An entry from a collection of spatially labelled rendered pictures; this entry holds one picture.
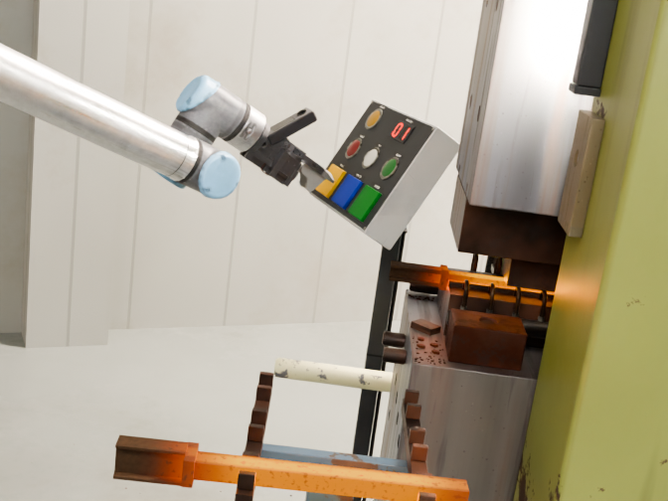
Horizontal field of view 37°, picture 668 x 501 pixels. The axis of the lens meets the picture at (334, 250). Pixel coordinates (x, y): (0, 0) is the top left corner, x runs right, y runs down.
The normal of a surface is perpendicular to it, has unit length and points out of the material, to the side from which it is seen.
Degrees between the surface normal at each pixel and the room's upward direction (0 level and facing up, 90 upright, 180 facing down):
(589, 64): 90
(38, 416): 0
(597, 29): 90
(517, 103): 90
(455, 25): 90
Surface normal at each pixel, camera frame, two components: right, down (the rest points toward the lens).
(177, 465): 0.01, 0.29
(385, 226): 0.38, 0.31
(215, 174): 0.62, 0.33
